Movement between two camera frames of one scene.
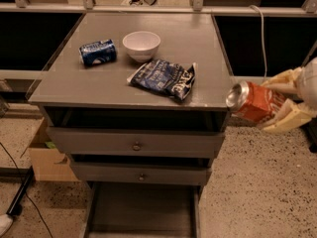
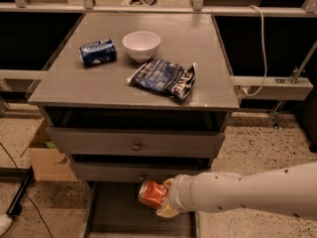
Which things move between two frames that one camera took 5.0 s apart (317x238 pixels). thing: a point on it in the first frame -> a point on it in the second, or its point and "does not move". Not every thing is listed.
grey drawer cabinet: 139,100 does not move
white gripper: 309,83 -> 178,192
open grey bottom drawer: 143,210 does not move
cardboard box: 50,163 does not move
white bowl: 142,46 does not move
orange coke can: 253,101 -> 153,193
